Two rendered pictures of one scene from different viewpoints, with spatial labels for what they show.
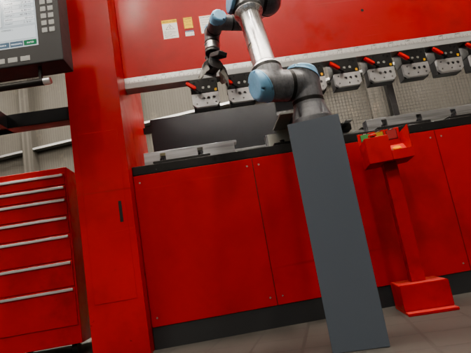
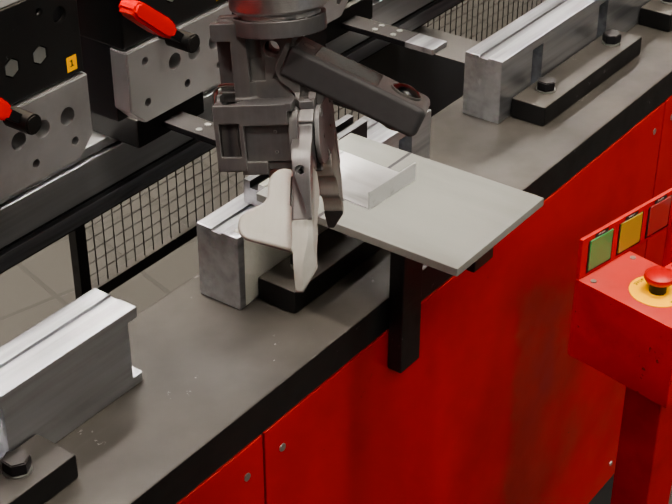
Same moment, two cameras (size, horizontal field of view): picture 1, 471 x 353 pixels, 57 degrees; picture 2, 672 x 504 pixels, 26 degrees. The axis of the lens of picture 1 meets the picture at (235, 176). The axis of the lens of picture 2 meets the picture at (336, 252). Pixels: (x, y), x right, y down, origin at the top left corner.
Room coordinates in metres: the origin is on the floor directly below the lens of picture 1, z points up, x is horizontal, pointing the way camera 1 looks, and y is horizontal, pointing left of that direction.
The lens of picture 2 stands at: (1.30, 0.76, 1.81)
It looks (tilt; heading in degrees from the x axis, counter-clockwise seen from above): 32 degrees down; 310
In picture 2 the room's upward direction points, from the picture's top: straight up
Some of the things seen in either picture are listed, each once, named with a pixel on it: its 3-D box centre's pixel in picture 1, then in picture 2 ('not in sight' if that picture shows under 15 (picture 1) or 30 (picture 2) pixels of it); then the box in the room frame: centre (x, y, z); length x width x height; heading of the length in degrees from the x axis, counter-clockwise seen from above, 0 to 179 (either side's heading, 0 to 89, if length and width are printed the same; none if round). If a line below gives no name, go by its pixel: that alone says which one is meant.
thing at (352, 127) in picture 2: not in sight; (307, 159); (2.30, -0.36, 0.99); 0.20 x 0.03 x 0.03; 94
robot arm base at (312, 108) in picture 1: (310, 113); not in sight; (1.54, -0.31, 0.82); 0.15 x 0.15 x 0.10
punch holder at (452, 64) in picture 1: (444, 60); not in sight; (2.37, -1.31, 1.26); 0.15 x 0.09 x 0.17; 94
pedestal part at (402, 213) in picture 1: (402, 220); (639, 502); (1.99, -0.72, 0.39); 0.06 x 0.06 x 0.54; 83
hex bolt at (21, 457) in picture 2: not in sight; (16, 463); (2.21, 0.16, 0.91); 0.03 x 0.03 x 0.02
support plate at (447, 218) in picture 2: (293, 120); (399, 199); (2.15, -0.34, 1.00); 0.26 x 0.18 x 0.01; 4
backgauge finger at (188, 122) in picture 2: not in sight; (184, 116); (2.46, -0.31, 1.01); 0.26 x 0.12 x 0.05; 4
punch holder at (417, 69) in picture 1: (411, 65); not in sight; (2.35, -1.11, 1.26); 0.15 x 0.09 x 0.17; 94
